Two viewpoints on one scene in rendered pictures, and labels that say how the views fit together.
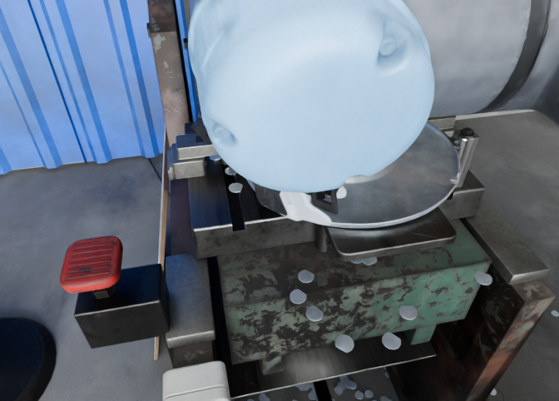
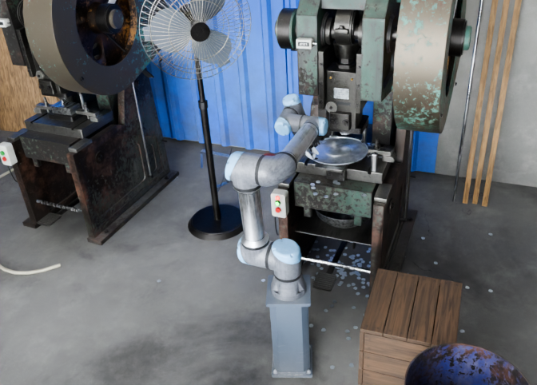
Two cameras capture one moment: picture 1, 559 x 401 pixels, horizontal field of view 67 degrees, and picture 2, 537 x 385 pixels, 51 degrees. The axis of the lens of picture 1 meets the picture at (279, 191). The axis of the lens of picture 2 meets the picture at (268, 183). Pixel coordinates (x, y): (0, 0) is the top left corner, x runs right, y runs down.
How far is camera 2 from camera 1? 227 cm
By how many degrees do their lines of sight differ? 30
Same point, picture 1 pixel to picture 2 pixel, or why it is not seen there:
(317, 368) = (329, 234)
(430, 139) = (363, 152)
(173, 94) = not seen: hidden behind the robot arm
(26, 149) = (264, 139)
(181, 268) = not seen: hidden behind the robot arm
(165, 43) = (315, 108)
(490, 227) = (383, 188)
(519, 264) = (379, 196)
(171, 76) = not seen: hidden behind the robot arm
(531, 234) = (523, 259)
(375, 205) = (331, 160)
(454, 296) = (363, 204)
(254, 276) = (305, 178)
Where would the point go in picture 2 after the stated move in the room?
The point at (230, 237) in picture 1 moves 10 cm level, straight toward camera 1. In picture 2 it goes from (304, 167) to (296, 176)
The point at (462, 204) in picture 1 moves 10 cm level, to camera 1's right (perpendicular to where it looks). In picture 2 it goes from (375, 177) to (395, 182)
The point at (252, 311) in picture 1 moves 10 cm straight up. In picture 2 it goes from (300, 185) to (300, 168)
